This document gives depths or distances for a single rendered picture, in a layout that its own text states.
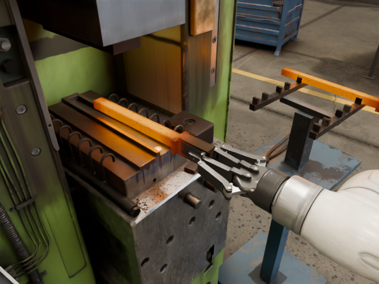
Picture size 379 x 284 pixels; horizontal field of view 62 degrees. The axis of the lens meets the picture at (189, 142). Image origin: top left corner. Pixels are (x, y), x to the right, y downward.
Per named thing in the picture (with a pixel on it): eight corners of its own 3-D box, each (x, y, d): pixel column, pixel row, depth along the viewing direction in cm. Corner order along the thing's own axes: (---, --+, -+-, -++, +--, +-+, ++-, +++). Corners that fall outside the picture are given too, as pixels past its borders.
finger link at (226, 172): (250, 189, 60) (247, 194, 59) (202, 167, 66) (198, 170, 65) (253, 173, 58) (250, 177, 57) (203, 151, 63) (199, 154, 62)
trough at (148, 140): (172, 147, 77) (172, 143, 76) (157, 158, 74) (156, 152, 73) (77, 96, 100) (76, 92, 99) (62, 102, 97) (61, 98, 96)
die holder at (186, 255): (225, 246, 115) (236, 146, 90) (148, 328, 92) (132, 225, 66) (127, 178, 146) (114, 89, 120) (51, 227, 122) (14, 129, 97)
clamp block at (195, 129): (214, 142, 91) (215, 123, 88) (195, 155, 86) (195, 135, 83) (184, 127, 98) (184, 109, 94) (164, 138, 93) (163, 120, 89)
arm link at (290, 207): (317, 215, 58) (287, 199, 62) (330, 178, 53) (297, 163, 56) (294, 245, 53) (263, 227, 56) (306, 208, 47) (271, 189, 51)
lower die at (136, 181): (186, 161, 84) (186, 134, 79) (127, 202, 72) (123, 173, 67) (94, 110, 107) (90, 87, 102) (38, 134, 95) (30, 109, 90)
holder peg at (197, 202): (202, 205, 79) (202, 198, 77) (195, 212, 77) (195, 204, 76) (190, 198, 81) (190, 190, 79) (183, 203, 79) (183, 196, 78)
